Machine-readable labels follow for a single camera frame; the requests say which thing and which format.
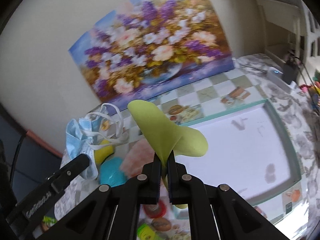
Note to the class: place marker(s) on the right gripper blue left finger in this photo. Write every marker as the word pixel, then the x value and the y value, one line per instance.
pixel 151 186

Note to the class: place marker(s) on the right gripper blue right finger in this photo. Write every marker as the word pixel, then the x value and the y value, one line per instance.
pixel 175 171

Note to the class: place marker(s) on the pink white striped fluffy towel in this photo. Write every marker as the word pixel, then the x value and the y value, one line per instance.
pixel 141 153

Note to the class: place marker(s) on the green microfiber cloth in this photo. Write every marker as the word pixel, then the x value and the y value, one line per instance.
pixel 166 137

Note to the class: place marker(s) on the yellow sponge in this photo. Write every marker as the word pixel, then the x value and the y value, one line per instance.
pixel 101 154

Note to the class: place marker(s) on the blue face mask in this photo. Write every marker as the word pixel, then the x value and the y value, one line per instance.
pixel 85 136

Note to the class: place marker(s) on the red tape roll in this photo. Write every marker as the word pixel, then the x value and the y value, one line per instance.
pixel 155 211

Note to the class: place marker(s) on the purple baby wipes pack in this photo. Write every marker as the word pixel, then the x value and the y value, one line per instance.
pixel 47 223

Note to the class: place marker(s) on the green tissue pack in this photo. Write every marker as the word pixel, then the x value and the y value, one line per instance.
pixel 145 232

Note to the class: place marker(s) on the teal plastic toy box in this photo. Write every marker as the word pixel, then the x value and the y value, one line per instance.
pixel 111 174

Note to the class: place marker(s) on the teal rimmed white tray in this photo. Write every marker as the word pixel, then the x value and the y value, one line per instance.
pixel 249 149

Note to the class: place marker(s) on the white power strip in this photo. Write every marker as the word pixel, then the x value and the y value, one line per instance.
pixel 275 76

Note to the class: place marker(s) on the flower painting canvas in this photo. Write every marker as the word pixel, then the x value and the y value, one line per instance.
pixel 145 48

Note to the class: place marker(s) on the black power adapter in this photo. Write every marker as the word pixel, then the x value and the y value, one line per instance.
pixel 290 70

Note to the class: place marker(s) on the clutter pile of small items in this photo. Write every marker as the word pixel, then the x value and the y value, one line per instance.
pixel 311 87

